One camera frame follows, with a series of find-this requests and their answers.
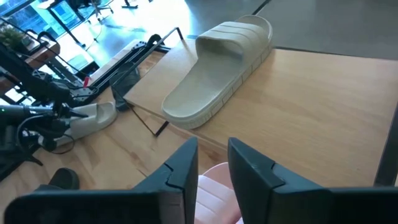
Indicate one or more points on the black slide sandal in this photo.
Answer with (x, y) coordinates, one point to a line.
(63, 179)

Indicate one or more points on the green background plant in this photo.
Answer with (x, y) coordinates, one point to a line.
(11, 37)

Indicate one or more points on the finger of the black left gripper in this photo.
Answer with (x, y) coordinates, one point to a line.
(76, 113)

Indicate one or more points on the pink slide sandal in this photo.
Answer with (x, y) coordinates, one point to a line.
(214, 193)

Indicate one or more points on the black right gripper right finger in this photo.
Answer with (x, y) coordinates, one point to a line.
(255, 186)

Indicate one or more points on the beige slide sandal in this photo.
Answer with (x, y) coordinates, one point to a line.
(217, 71)
(90, 119)

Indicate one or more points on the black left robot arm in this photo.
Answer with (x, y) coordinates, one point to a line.
(25, 77)

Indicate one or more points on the brown background table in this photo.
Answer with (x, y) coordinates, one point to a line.
(43, 53)

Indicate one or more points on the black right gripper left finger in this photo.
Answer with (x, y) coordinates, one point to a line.
(174, 186)

